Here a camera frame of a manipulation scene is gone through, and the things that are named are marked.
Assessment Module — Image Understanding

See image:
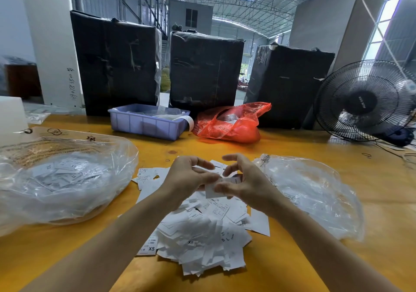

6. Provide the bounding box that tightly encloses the person's left hand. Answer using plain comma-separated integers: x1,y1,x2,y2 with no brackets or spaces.
159,156,222,209

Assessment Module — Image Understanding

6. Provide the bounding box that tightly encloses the person's right hand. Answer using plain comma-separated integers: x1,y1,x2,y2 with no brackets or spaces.
214,154,292,215

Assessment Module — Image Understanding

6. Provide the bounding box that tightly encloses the white paper label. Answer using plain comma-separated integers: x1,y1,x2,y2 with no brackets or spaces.
205,173,243,200

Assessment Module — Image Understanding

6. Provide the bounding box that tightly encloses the pile of white labels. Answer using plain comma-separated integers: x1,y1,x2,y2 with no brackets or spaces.
132,160,270,278

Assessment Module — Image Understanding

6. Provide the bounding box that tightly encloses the clear plastic bag black print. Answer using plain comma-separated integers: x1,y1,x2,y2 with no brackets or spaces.
255,153,365,241

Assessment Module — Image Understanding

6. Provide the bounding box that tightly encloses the large clear bag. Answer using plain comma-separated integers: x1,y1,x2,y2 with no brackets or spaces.
0,127,139,236

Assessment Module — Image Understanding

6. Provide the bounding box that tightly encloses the person's left forearm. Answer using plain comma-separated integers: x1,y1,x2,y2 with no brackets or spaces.
23,194,175,292

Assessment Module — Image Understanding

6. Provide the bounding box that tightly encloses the person's right forearm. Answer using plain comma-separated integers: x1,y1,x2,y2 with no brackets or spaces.
276,201,404,292

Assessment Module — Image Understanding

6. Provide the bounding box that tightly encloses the red plastic bag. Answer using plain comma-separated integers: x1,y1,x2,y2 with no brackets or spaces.
192,102,273,144

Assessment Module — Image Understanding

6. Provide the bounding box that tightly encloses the blue plastic bin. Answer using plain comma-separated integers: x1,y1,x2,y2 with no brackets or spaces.
108,103,195,141

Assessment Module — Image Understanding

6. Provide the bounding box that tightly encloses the large black wrapped bale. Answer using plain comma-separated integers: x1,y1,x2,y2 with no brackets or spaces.
69,10,163,117
244,43,336,130
168,31,245,115

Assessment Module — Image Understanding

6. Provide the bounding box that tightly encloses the black table fan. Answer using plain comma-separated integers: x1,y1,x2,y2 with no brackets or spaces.
315,59,416,145

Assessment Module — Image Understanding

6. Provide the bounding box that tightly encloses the grey cabin with window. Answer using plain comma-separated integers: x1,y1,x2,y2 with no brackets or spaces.
168,0,214,35

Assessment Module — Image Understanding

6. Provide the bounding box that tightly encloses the white foam box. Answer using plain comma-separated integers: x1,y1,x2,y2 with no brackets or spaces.
0,95,29,140

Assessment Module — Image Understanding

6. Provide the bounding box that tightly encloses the brown wooden cabinet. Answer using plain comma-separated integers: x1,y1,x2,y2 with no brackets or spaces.
5,63,42,99

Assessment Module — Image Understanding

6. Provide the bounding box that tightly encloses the white pillar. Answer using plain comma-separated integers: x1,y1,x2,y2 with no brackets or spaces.
19,0,85,111

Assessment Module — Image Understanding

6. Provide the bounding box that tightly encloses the bundle of cables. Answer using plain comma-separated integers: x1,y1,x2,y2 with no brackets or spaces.
376,139,416,167

